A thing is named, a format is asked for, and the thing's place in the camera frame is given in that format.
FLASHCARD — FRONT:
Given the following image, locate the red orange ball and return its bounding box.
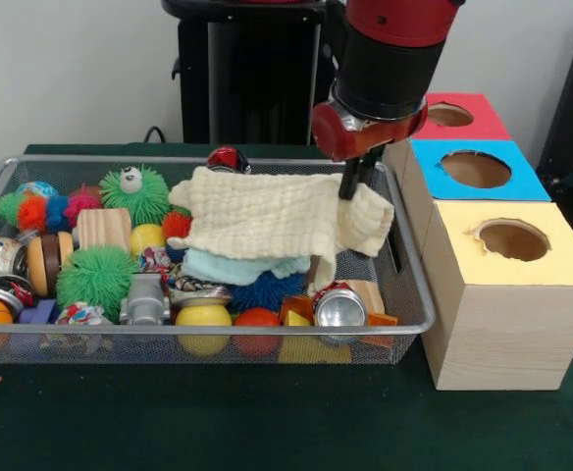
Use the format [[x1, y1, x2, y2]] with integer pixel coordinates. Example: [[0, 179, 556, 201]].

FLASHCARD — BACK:
[[234, 307, 282, 356]]

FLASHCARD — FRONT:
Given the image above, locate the mint green cloth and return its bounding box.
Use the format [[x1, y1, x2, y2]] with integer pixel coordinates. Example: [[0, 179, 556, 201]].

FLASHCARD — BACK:
[[181, 246, 313, 288]]

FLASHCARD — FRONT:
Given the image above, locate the clear mesh bin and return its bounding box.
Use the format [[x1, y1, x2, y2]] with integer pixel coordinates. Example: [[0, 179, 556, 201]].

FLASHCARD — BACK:
[[0, 155, 437, 366]]

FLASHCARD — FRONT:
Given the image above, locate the green spiky ball with eyes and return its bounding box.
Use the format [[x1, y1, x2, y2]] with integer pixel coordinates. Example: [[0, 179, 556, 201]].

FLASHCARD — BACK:
[[99, 165, 173, 228]]

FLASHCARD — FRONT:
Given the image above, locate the yellow ball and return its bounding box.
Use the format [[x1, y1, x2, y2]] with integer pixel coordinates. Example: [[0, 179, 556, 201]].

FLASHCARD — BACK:
[[175, 302, 234, 356]]

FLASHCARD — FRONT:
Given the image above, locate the red black can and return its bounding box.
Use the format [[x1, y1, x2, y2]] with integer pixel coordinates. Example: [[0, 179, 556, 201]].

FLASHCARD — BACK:
[[207, 146, 252, 175]]

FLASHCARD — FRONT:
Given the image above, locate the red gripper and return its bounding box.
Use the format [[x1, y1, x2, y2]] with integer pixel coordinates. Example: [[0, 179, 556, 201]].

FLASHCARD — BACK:
[[310, 99, 430, 201]]

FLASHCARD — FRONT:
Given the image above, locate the wooden box with three holes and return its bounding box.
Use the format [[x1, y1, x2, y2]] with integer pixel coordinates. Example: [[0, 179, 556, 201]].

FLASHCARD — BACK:
[[382, 93, 573, 392]]

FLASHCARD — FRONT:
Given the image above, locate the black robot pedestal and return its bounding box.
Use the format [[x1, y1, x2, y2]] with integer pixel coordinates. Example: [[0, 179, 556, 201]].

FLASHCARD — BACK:
[[162, 0, 349, 146]]

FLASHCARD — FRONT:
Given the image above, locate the cream knitted cloth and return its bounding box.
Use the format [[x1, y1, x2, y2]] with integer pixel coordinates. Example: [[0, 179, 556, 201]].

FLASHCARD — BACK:
[[168, 166, 395, 291]]

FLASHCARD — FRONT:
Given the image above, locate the plain green spiky ball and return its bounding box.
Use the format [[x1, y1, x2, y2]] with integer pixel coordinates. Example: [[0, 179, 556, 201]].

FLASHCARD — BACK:
[[55, 244, 139, 323]]

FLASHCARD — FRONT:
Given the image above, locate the blue spiky ball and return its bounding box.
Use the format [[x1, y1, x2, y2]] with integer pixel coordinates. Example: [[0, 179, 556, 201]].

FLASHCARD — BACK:
[[230, 270, 307, 313]]

